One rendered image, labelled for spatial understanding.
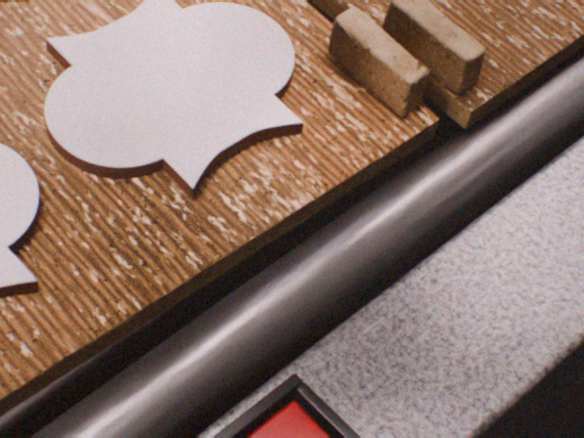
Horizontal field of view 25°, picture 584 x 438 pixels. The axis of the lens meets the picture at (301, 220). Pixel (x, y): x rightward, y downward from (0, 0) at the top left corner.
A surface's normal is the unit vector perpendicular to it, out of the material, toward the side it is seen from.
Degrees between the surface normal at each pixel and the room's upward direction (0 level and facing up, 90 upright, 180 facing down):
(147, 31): 0
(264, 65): 0
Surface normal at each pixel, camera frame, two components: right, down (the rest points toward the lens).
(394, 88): -0.73, 0.40
